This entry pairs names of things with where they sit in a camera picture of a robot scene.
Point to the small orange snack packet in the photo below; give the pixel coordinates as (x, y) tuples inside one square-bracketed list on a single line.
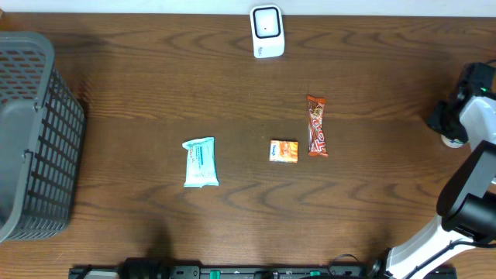
[(283, 151)]

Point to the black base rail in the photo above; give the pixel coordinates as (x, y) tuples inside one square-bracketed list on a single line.
[(146, 268)]

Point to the green lid jar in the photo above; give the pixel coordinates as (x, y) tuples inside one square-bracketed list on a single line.
[(451, 143)]

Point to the grey plastic basket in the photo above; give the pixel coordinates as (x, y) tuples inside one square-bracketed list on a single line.
[(42, 134)]

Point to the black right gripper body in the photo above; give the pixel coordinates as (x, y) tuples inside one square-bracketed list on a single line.
[(445, 119)]

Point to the teal wet wipes pack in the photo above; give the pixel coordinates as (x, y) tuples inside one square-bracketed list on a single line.
[(201, 168)]

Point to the orange chocolate bar wrapper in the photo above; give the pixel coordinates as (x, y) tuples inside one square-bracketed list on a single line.
[(316, 137)]

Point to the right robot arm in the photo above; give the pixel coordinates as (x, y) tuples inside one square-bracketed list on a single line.
[(465, 210)]

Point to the white barcode scanner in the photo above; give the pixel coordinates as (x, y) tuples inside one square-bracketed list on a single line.
[(267, 30)]

